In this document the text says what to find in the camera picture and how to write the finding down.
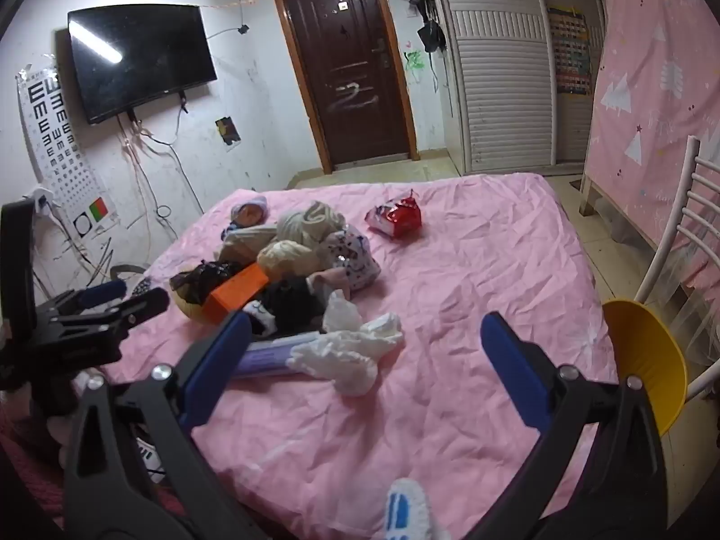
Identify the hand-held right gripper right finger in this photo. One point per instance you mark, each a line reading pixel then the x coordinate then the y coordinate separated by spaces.
pixel 509 360

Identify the yellow plastic bin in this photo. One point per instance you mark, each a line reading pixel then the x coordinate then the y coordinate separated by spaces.
pixel 647 360

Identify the white plastic wrapper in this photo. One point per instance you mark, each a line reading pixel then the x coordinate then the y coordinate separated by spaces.
pixel 340 312

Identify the orange box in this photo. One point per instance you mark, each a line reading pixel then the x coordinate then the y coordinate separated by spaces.
pixel 236 292

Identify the black wall television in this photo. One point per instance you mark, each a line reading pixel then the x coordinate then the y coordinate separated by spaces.
pixel 140 62

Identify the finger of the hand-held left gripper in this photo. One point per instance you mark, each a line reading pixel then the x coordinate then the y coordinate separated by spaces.
pixel 143 306
pixel 101 292

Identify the red snack packet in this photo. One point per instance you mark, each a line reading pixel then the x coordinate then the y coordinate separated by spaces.
pixel 396 216

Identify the eye chart poster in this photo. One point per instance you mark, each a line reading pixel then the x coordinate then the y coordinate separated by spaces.
pixel 62 146

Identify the dark brown door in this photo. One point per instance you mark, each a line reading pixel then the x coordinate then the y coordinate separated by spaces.
pixel 349 67

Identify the cream yarn ball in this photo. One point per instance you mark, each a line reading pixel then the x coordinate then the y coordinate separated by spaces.
pixel 287 259

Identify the white patterned cloth toy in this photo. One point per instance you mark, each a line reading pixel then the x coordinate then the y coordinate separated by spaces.
pixel 351 259

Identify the small doll with purple cap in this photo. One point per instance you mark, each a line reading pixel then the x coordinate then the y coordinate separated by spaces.
pixel 250 211

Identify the white metal chair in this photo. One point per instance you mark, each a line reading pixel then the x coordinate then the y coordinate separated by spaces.
pixel 672 219

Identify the black plastic bag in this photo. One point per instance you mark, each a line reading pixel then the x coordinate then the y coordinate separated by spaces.
pixel 199 281

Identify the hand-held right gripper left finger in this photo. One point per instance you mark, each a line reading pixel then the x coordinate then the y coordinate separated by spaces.
pixel 222 349

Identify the black hanging pouch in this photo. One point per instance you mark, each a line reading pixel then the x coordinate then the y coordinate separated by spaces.
pixel 432 36

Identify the white crumpled tissue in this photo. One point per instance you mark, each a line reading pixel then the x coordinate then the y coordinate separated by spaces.
pixel 343 357

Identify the black and white cloth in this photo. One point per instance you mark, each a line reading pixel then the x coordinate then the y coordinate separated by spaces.
pixel 289 304

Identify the pink cloth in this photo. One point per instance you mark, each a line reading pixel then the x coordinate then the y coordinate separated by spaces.
pixel 332 280

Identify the colourful grid poster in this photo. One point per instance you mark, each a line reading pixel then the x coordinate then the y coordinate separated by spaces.
pixel 569 50

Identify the white louvered wardrobe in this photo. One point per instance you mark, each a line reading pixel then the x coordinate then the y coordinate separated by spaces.
pixel 495 84

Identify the purple tube box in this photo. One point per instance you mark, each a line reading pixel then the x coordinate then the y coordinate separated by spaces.
pixel 264 357

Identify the white power strip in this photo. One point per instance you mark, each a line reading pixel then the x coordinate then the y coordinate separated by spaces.
pixel 44 198

